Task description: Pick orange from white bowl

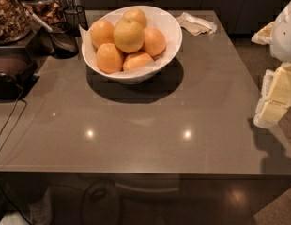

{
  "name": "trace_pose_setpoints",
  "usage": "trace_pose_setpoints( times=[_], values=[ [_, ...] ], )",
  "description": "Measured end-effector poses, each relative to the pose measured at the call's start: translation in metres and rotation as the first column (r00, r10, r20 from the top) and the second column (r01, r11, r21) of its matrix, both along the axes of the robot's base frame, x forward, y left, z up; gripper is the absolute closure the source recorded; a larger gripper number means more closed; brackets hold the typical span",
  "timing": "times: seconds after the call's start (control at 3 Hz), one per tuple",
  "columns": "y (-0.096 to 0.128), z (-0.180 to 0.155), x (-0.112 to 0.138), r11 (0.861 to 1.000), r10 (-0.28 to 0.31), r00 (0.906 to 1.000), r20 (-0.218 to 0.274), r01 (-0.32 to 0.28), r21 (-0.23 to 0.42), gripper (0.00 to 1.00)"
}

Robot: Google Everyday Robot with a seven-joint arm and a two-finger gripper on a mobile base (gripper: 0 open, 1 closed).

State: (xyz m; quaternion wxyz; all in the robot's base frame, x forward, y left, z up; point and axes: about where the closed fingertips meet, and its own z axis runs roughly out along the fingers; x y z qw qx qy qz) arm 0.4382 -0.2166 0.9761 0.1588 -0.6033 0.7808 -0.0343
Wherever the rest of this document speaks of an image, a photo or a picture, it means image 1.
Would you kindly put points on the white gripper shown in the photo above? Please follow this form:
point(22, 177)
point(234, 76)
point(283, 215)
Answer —
point(284, 37)

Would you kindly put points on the large orange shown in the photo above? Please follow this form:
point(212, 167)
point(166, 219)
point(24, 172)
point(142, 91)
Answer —
point(129, 36)

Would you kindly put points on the right orange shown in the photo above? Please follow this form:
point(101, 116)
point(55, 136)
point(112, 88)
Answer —
point(154, 43)

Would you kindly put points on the white ceramic bowl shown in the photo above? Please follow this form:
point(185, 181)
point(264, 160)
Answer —
point(170, 28)

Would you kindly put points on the front centre orange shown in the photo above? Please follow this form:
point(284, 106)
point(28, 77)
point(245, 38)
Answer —
point(136, 60)

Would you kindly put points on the front left orange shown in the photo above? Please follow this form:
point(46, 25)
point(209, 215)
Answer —
point(109, 58)

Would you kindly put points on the left rear orange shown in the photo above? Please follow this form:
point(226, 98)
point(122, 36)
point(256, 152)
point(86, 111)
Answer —
point(101, 32)

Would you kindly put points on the crumpled paper napkin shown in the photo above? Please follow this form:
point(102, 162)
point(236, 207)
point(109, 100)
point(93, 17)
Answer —
point(195, 25)

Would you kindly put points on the dark glass cup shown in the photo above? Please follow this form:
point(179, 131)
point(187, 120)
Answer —
point(63, 41)

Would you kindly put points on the black appliance on left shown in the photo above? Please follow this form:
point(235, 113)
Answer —
point(17, 73)

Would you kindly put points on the glass jar of snacks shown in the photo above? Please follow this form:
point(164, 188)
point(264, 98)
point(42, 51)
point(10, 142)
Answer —
point(14, 22)

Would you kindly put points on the black wire mesh cup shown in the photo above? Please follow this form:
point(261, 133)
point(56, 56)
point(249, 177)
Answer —
point(76, 17)

